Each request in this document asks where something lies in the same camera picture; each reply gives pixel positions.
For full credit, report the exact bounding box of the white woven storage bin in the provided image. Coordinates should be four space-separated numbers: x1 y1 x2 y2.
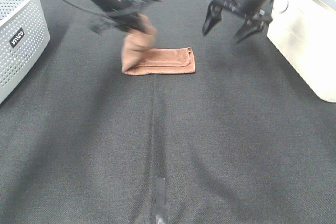
267 0 335 103

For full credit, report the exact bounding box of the black table cloth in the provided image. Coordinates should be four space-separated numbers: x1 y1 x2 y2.
1 0 335 223

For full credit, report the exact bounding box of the brown towel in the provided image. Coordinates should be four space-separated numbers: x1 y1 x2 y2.
121 14 196 76

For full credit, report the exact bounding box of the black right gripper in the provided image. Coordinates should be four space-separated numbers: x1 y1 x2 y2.
202 0 272 43

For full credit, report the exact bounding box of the grey perforated laundry basket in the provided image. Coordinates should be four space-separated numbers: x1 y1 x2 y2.
1 0 50 102

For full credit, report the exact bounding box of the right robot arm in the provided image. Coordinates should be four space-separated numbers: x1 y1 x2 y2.
202 0 272 43

